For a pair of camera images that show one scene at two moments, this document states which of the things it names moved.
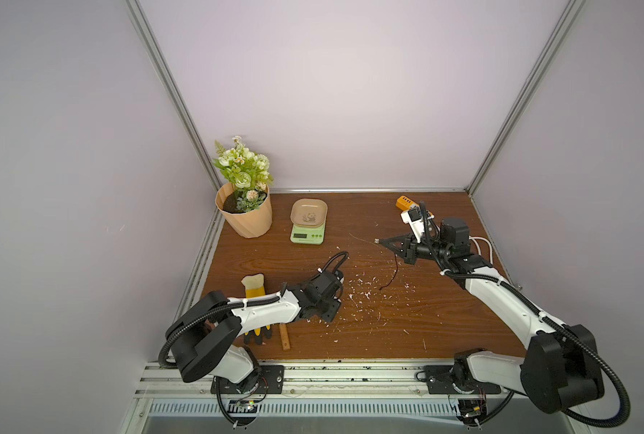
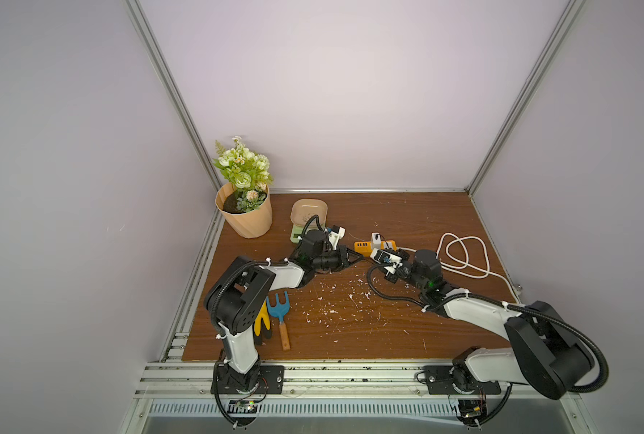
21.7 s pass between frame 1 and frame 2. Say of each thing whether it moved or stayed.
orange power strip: moved
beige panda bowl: stayed
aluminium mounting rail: stayed
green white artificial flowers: stayed
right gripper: moved
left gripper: moved
